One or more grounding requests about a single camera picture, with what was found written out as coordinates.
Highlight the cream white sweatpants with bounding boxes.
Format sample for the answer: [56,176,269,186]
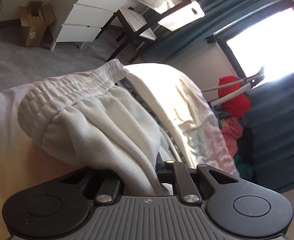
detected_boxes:
[18,59,173,196]

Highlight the white folding tripod stand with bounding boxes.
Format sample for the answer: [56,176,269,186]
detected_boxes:
[202,66,264,107]

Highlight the pink crumpled garment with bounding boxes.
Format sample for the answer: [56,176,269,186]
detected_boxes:
[221,117,243,157]

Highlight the green crumpled garment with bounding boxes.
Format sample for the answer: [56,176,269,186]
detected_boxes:
[234,154,253,181]

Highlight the red cloth bundle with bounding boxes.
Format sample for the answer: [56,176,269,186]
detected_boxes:
[217,75,252,119]

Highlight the pastel pink bed quilt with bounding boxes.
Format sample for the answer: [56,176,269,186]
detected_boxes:
[0,63,237,239]

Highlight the teal curtain right side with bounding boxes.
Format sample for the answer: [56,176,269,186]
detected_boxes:
[242,73,294,193]

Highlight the dark wood white-seat chair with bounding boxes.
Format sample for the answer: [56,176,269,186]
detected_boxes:
[94,0,206,65]

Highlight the teal curtain beside desk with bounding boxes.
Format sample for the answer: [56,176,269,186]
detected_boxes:
[143,0,278,63]

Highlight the white chest of drawers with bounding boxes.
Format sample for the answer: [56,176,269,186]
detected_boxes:
[49,0,128,51]

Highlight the open brown cardboard box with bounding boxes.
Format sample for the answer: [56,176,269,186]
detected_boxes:
[18,1,55,47]

